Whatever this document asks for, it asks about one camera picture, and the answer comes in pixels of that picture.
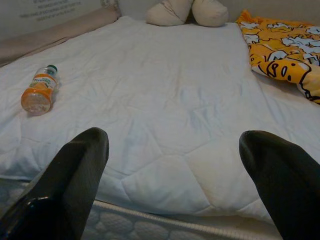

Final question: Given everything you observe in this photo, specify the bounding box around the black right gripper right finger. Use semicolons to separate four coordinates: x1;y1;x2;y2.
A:
238;129;320;240

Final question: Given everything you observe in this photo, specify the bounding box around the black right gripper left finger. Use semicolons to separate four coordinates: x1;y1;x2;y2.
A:
0;126;110;240

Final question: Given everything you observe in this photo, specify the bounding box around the orange juice bottle green cap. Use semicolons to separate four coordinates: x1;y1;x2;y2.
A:
20;64;62;116

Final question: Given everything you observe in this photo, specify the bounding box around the yellow egg cartoon print blanket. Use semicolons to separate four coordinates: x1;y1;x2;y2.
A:
236;9;320;105

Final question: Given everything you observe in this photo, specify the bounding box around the white quilted mattress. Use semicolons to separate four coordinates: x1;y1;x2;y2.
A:
0;72;320;240

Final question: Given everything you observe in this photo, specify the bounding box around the white quilted bed pad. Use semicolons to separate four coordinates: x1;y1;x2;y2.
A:
0;15;288;225

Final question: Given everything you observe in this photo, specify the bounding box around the beige long pillow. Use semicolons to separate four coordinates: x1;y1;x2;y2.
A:
0;6;121;67

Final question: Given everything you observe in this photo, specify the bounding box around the white sheet with printed text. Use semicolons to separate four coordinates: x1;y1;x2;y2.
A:
18;0;85;25

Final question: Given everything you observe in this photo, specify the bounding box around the floral patterned pillow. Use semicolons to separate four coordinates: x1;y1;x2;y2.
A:
99;0;121;12

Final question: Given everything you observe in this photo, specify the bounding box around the beige plush toy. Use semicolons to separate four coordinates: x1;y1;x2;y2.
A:
145;0;230;28

